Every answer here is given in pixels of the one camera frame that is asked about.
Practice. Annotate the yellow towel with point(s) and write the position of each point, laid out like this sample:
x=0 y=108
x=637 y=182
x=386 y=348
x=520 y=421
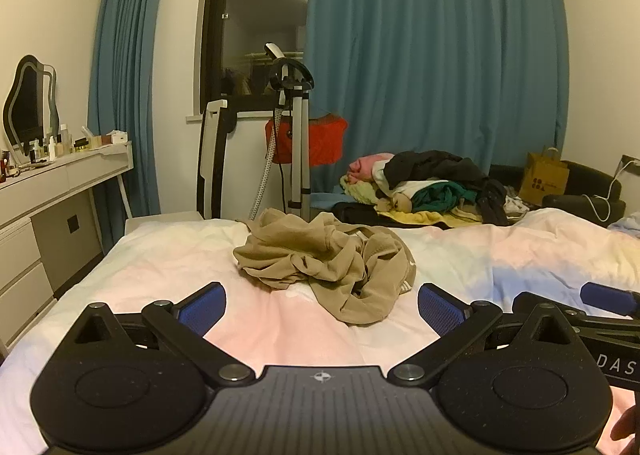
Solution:
x=425 y=218

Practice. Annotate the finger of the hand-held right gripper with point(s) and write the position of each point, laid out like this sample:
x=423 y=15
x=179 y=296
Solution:
x=607 y=298
x=550 y=302

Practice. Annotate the pile of clothes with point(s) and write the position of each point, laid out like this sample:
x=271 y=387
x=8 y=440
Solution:
x=440 y=167

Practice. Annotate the dark cloth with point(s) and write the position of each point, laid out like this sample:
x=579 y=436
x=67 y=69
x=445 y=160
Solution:
x=360 y=214

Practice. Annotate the white garment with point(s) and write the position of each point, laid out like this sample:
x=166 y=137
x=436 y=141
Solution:
x=410 y=187

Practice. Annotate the dark window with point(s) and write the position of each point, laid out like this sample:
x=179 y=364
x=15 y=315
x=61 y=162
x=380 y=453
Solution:
x=260 y=10

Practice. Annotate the wide blue curtain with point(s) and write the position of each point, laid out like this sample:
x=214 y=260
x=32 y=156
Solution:
x=425 y=60

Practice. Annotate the white ironing board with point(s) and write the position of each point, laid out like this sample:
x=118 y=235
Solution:
x=247 y=160

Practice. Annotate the pastel bed duvet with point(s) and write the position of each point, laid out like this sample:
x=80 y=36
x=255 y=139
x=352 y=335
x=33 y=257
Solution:
x=165 y=255

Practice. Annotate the tan shirt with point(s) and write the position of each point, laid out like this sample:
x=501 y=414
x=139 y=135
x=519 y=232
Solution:
x=300 y=250

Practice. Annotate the brown paper bag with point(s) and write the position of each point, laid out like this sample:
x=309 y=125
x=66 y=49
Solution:
x=542 y=180

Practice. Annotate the green garment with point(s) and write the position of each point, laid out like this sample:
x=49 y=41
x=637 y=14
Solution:
x=440 y=197

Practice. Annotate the garment steamer stand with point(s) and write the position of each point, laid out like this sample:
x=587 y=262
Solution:
x=299 y=135

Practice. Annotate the pale yellow garment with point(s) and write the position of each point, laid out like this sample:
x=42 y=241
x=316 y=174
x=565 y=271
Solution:
x=357 y=190

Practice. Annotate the wavy vanity mirror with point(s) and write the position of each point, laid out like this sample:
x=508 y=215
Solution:
x=27 y=105

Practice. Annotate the red cloth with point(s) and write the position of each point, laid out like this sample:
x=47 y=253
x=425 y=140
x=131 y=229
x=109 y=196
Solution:
x=325 y=140

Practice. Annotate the pink garment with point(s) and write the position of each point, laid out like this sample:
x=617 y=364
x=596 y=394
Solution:
x=365 y=167

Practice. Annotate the narrow blue curtain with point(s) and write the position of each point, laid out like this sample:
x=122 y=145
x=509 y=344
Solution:
x=130 y=85

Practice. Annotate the row of cosmetic bottles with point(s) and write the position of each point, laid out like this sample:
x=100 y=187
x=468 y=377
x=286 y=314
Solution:
x=57 y=145

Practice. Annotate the white vanity desk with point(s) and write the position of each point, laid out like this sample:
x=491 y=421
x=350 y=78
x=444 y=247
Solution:
x=40 y=215

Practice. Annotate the light blue cloth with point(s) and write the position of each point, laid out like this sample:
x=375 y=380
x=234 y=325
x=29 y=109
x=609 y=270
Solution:
x=627 y=227

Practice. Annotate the black armchair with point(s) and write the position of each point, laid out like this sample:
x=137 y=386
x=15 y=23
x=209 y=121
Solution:
x=590 y=185

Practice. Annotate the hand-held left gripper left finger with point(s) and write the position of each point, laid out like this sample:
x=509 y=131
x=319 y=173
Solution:
x=202 y=309

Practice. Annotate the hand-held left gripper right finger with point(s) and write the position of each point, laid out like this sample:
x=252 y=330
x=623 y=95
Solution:
x=440 y=309

